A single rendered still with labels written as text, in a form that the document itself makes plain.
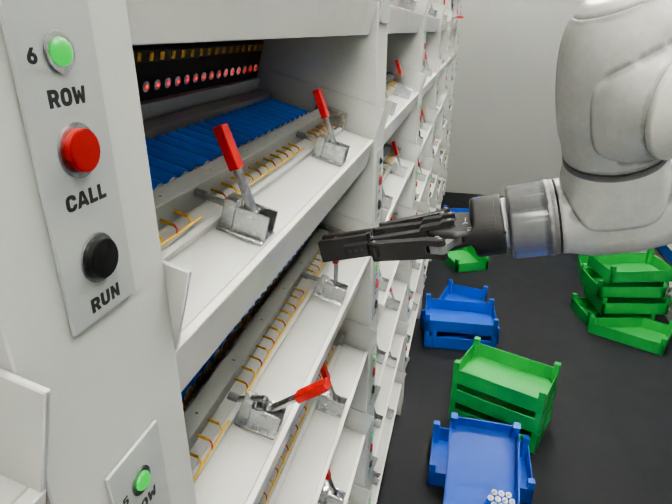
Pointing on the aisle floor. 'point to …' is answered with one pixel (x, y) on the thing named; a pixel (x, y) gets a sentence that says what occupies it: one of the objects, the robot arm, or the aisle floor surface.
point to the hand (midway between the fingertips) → (347, 245)
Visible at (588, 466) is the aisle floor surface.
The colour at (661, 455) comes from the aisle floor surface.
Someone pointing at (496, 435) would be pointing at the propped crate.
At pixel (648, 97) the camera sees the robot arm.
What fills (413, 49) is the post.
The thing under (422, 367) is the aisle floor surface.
